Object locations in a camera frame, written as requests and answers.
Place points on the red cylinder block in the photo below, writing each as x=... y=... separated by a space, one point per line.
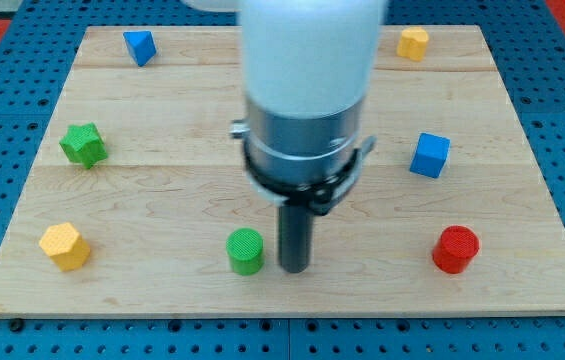
x=455 y=249

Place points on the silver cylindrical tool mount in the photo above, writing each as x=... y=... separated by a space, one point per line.
x=309 y=162

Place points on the yellow hexagon block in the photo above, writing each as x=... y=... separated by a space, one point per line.
x=65 y=246

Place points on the blue cube block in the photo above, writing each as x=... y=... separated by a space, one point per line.
x=430 y=155

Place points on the wooden board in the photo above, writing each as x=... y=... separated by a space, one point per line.
x=158 y=211

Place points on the green star block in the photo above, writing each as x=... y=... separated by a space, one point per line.
x=84 y=145

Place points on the green cylinder block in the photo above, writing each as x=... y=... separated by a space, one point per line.
x=245 y=250

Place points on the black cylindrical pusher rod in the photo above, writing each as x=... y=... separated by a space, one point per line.
x=295 y=229

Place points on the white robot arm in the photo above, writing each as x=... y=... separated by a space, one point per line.
x=306 y=66

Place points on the blue triangle block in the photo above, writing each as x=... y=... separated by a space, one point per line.
x=140 y=46

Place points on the yellow heart block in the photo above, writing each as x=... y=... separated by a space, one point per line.
x=413 y=43

